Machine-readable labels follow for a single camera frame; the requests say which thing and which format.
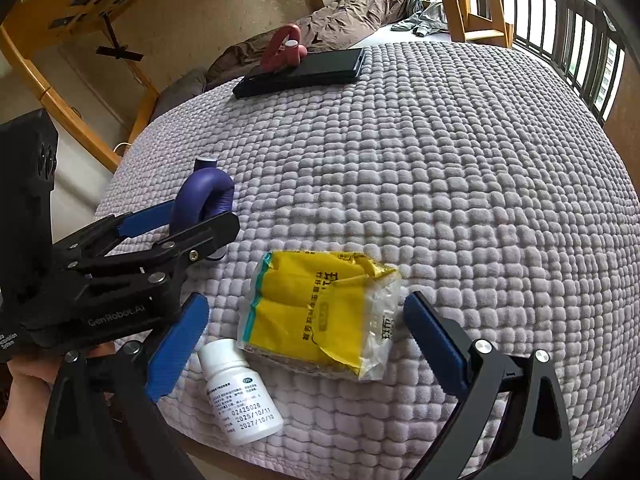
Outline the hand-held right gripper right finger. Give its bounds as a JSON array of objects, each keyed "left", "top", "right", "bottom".
[{"left": 402, "top": 290, "right": 573, "bottom": 480}]

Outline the lavender quilted mat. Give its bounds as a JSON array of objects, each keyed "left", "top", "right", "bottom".
[{"left": 95, "top": 40, "right": 640, "bottom": 463}]

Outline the brown duvet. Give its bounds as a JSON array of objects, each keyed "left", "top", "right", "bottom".
[{"left": 150, "top": 0, "right": 418, "bottom": 121}]

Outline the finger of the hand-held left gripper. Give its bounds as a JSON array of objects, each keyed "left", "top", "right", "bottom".
[
  {"left": 80, "top": 211, "right": 241, "bottom": 287},
  {"left": 52, "top": 202, "right": 177, "bottom": 262}
]

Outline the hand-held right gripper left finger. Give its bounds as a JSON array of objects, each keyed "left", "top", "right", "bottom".
[{"left": 42, "top": 292, "right": 209, "bottom": 480}]

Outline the red hand grip trainer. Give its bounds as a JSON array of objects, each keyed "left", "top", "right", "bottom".
[{"left": 260, "top": 25, "right": 309, "bottom": 74}]

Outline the person's left forearm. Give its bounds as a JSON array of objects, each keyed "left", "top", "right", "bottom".
[{"left": 0, "top": 349, "right": 66, "bottom": 480}]

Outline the dark balcony railing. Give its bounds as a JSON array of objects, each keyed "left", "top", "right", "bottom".
[{"left": 400, "top": 0, "right": 628, "bottom": 126}]

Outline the wooden bunk bed frame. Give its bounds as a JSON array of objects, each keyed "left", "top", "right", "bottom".
[{"left": 0, "top": 0, "right": 211, "bottom": 173}]

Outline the yellow plastic packet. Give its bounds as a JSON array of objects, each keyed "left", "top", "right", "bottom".
[{"left": 236, "top": 250, "right": 403, "bottom": 382}]

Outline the grey garment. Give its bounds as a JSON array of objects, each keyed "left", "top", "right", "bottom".
[{"left": 390, "top": 1, "right": 452, "bottom": 37}]

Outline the black wall bracket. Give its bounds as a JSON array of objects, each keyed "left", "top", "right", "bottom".
[{"left": 96, "top": 14, "right": 144, "bottom": 63}]

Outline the black smartphone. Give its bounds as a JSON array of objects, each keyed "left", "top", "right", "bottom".
[{"left": 232, "top": 47, "right": 367, "bottom": 100}]

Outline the white pill bottle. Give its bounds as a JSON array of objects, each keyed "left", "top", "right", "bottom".
[{"left": 197, "top": 338, "right": 284, "bottom": 446}]

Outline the purple hand grip trainer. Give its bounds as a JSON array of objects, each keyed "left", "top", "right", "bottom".
[{"left": 169, "top": 157, "right": 236, "bottom": 261}]

